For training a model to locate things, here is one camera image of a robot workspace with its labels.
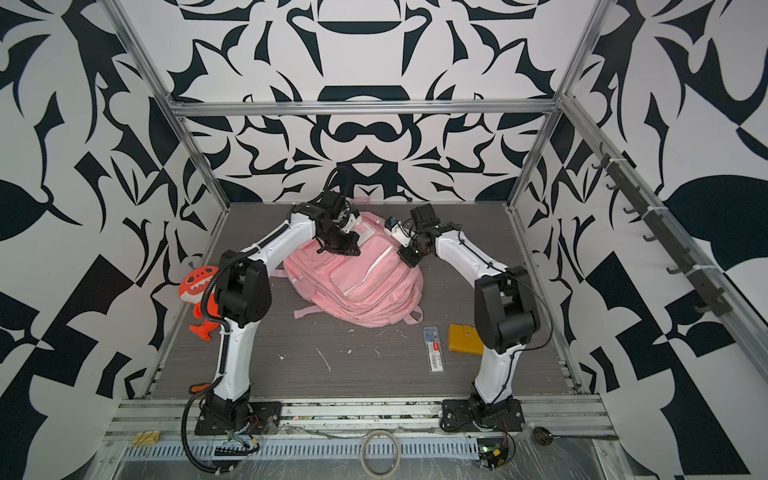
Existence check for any pink student backpack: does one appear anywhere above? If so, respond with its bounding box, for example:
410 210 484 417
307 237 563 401
273 211 424 328

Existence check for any clear pen refill box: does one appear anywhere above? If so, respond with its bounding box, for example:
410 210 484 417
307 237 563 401
423 326 444 373

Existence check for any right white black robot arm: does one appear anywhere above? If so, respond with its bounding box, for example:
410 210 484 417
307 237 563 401
385 204 542 425

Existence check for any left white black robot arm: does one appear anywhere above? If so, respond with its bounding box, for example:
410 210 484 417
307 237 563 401
193 167 360 430

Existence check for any red monster plush toy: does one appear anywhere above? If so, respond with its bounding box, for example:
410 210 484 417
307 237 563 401
178 265 219 342

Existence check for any roll of clear tape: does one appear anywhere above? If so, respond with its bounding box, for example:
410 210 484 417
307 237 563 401
359 430 402 479

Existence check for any yellow tape piece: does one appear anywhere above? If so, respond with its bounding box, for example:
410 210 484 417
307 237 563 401
132 430 161 448

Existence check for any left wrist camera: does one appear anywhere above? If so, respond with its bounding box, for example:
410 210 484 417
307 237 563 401
340 209 361 233

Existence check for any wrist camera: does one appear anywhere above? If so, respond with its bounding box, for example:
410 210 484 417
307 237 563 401
384 217 412 247
340 209 361 233

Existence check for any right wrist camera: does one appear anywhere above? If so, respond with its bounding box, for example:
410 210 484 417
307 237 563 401
384 217 412 247

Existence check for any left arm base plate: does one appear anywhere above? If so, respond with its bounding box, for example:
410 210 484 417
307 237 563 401
194 400 283 436

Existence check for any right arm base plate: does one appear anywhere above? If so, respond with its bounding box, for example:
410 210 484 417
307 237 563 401
440 396 526 433

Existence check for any orange handled tool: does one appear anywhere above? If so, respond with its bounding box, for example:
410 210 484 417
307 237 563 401
188 383 211 395

